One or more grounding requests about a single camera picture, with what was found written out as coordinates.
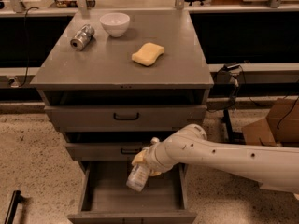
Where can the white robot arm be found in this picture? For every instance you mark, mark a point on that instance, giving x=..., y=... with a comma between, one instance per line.
x=274, y=168

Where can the grey drawer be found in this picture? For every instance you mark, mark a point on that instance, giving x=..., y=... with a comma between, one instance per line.
x=124, y=118
x=103, y=151
x=106, y=199

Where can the yellow sponge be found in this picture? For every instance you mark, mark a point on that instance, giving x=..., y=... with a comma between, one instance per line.
x=148, y=54

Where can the silver metal can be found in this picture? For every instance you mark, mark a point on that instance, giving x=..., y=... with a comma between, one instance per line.
x=82, y=37

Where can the brown cardboard box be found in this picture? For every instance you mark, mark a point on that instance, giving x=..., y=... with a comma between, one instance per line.
x=279, y=128

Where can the white ceramic bowl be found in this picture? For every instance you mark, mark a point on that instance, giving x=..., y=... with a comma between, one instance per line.
x=115, y=24

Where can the grey middle drawer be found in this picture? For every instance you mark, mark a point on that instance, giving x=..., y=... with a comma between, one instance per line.
x=103, y=151

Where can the black power adapter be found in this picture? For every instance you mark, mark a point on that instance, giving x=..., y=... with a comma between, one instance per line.
x=230, y=66

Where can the black stand pole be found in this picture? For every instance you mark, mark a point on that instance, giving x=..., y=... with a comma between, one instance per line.
x=228, y=124

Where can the grey top drawer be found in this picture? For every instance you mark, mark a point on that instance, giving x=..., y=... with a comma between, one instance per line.
x=124, y=118

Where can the clear plastic bottle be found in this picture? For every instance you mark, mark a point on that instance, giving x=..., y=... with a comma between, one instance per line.
x=140, y=173

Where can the grey bottom drawer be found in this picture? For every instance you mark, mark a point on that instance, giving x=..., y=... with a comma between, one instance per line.
x=106, y=199

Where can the black bar on floor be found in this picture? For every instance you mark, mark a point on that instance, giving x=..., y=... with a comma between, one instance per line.
x=16, y=198

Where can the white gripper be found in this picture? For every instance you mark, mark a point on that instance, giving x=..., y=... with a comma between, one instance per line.
x=154, y=159

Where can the grey drawer cabinet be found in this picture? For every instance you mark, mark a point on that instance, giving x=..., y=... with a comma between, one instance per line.
x=105, y=74

